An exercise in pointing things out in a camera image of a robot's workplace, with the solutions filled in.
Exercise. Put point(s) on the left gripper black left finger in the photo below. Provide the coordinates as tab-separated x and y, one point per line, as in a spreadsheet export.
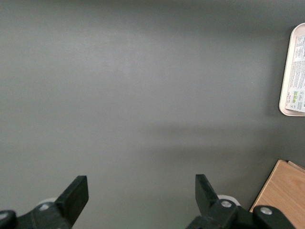
71	202

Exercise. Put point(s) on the white printed package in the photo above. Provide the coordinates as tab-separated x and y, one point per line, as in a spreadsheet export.
299	71

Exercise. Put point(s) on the beige plastic tray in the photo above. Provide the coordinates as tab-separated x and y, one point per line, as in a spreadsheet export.
287	71

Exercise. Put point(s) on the wooden two-drawer cabinet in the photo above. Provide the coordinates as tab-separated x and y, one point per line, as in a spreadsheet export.
283	190

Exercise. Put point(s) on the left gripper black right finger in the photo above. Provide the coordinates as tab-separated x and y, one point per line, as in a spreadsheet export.
207	202

